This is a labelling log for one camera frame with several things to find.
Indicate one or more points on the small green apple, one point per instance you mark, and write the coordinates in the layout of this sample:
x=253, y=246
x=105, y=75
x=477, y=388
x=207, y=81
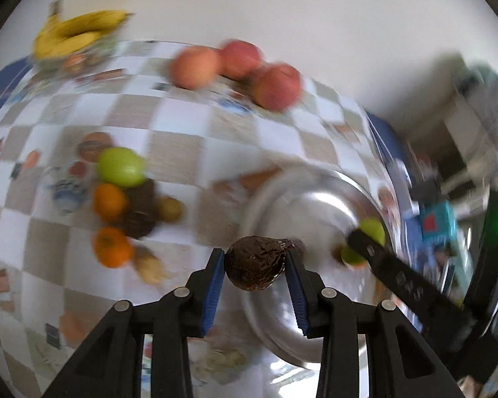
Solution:
x=373, y=230

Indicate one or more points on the clear plastic fruit container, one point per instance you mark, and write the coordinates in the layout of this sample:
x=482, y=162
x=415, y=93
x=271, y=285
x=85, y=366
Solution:
x=89, y=56

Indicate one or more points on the blurred white cabinet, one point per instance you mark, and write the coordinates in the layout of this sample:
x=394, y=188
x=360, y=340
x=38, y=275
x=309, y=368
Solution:
x=477, y=103

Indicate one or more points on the orange mandarin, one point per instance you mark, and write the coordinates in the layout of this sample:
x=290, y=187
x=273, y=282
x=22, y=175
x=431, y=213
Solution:
x=110, y=202
x=113, y=248

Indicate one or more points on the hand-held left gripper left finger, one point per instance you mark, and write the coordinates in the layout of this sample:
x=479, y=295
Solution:
x=213, y=288

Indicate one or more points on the stainless steel bowl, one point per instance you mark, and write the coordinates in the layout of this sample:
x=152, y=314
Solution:
x=315, y=215

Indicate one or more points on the large green apple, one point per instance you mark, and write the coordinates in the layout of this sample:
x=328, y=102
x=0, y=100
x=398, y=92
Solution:
x=121, y=166

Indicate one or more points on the small olive-yellow fruit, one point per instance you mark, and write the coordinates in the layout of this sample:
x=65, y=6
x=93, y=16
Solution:
x=170, y=209
x=149, y=266

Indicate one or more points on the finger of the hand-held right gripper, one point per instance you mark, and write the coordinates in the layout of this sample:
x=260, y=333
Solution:
x=402, y=277

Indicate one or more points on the red apple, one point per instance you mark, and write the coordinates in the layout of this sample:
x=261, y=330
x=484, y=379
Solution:
x=241, y=59
x=195, y=68
x=277, y=88

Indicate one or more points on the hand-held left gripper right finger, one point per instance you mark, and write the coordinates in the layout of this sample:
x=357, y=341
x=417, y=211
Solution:
x=294, y=292

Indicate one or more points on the teal box red label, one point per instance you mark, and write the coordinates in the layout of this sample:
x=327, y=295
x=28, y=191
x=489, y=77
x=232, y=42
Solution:
x=438, y=222

